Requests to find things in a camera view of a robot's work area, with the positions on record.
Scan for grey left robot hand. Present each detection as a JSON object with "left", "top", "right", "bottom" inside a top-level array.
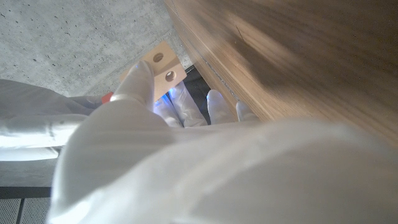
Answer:
[{"left": 48, "top": 60, "right": 398, "bottom": 224}]

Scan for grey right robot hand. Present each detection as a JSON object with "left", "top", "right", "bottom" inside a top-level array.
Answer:
[{"left": 0, "top": 78, "right": 105, "bottom": 162}]

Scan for small wooden block with holes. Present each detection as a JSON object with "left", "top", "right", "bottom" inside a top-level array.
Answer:
[{"left": 120, "top": 40, "right": 187, "bottom": 103}]

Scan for black backdrop curtain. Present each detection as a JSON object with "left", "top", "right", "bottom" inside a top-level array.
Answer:
[{"left": 183, "top": 64, "right": 241, "bottom": 125}]

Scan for grey tape outline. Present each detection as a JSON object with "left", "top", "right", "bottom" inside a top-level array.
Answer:
[{"left": 201, "top": 57, "right": 241, "bottom": 101}]

